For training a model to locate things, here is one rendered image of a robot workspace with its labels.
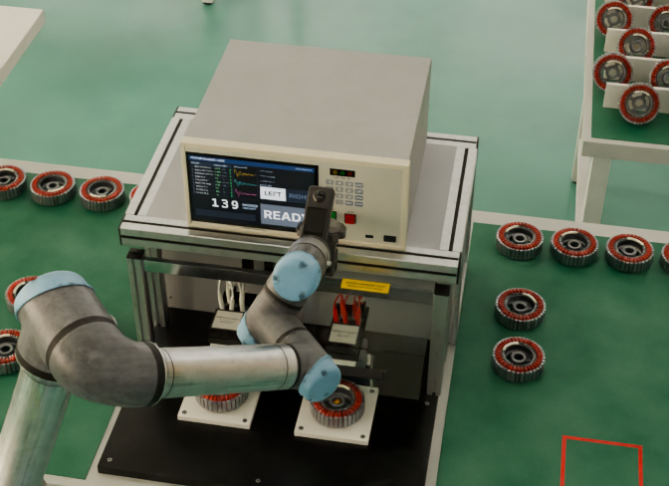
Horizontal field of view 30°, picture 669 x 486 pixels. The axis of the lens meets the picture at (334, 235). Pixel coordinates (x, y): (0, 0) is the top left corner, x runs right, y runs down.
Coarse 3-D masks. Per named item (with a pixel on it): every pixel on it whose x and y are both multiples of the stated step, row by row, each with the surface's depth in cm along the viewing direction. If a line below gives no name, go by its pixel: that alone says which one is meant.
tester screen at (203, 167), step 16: (192, 160) 238; (208, 160) 237; (224, 160) 236; (240, 160) 236; (192, 176) 240; (208, 176) 239; (224, 176) 239; (240, 176) 238; (256, 176) 237; (272, 176) 237; (288, 176) 236; (304, 176) 235; (192, 192) 243; (208, 192) 242; (224, 192) 241; (240, 192) 241; (256, 192) 240; (208, 208) 244; (240, 208) 243; (256, 208) 242; (256, 224) 245
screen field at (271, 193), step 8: (264, 192) 239; (272, 192) 239; (280, 192) 239; (288, 192) 238; (296, 192) 238; (304, 192) 238; (280, 200) 240; (288, 200) 240; (296, 200) 239; (304, 200) 239
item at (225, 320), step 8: (224, 296) 265; (248, 296) 265; (256, 296) 265; (224, 304) 262; (248, 304) 263; (216, 312) 257; (224, 312) 257; (232, 312) 257; (240, 312) 257; (216, 320) 256; (224, 320) 256; (232, 320) 256; (240, 320) 256; (216, 328) 254; (224, 328) 254; (232, 328) 254; (208, 336) 255; (216, 336) 255; (224, 336) 254; (232, 336) 254; (216, 344) 256; (224, 344) 255; (232, 344) 255; (240, 344) 255
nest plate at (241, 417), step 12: (192, 396) 258; (252, 396) 258; (180, 408) 255; (192, 408) 255; (204, 408) 255; (240, 408) 255; (252, 408) 255; (192, 420) 254; (204, 420) 253; (216, 420) 253; (228, 420) 253; (240, 420) 253
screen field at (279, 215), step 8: (264, 208) 242; (272, 208) 242; (280, 208) 241; (288, 208) 241; (296, 208) 241; (304, 208) 240; (264, 216) 243; (272, 216) 243; (280, 216) 243; (288, 216) 242; (296, 216) 242; (272, 224) 244; (280, 224) 244; (288, 224) 243; (296, 224) 243
